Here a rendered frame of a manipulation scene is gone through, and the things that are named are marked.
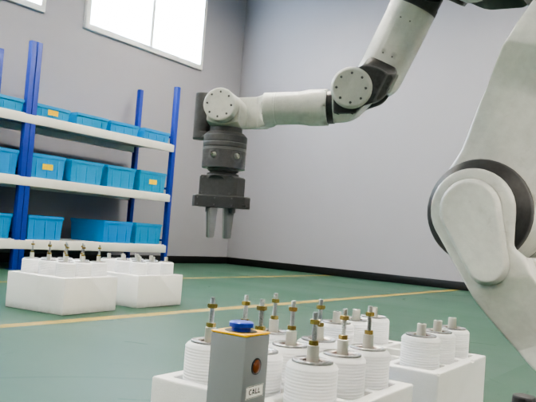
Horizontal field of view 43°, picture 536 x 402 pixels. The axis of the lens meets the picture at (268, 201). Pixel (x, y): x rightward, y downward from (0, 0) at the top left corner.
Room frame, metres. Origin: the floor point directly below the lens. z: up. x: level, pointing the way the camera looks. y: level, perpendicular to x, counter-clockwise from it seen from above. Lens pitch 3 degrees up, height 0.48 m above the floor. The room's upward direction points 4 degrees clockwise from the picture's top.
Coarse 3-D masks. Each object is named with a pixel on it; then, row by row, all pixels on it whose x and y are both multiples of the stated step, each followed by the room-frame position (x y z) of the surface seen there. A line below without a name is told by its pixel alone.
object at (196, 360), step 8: (192, 344) 1.36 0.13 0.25; (192, 352) 1.35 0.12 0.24; (200, 352) 1.34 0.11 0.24; (208, 352) 1.34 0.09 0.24; (184, 360) 1.37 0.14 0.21; (192, 360) 1.35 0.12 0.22; (200, 360) 1.34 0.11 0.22; (208, 360) 1.34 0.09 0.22; (184, 368) 1.37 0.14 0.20; (192, 368) 1.35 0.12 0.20; (200, 368) 1.34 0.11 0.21; (208, 368) 1.34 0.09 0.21; (184, 376) 1.36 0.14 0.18; (192, 376) 1.35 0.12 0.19; (200, 376) 1.34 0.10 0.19
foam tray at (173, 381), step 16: (160, 384) 1.35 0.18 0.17; (176, 384) 1.33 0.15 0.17; (192, 384) 1.32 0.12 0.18; (400, 384) 1.46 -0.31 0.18; (160, 400) 1.35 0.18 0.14; (176, 400) 1.33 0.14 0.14; (192, 400) 1.31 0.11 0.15; (272, 400) 1.24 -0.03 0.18; (352, 400) 1.28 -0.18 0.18; (368, 400) 1.30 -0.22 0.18; (384, 400) 1.35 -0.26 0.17; (400, 400) 1.42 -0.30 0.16
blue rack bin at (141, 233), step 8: (136, 224) 6.93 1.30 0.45; (144, 224) 7.02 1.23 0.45; (152, 224) 7.11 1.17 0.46; (160, 224) 7.22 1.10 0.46; (136, 232) 6.95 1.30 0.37; (144, 232) 7.04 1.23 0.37; (152, 232) 7.13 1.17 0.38; (136, 240) 6.96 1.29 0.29; (144, 240) 7.05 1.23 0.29; (152, 240) 7.15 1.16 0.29
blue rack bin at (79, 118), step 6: (72, 114) 6.26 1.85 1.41; (78, 114) 6.23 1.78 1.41; (84, 114) 6.28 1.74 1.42; (72, 120) 6.27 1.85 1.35; (78, 120) 6.25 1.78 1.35; (84, 120) 6.30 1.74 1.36; (90, 120) 6.35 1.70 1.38; (96, 120) 6.41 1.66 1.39; (102, 120) 6.46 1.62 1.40; (108, 120) 6.53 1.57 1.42; (90, 126) 6.37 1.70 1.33; (96, 126) 6.42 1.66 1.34; (102, 126) 6.48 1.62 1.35
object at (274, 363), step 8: (272, 360) 1.28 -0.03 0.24; (280, 360) 1.30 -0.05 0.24; (272, 368) 1.28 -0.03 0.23; (280, 368) 1.30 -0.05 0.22; (272, 376) 1.28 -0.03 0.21; (280, 376) 1.31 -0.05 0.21; (272, 384) 1.29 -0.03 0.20; (280, 384) 1.31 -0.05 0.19; (272, 392) 1.29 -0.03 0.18; (280, 392) 1.31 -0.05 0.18
